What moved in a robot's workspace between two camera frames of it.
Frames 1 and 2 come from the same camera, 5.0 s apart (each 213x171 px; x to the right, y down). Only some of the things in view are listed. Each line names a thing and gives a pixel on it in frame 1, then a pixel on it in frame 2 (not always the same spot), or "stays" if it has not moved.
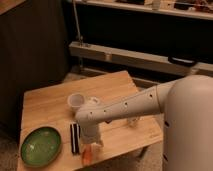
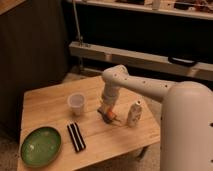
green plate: [40, 147] stays
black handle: [182, 61] stays
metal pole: [79, 34] stays
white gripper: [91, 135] -> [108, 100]
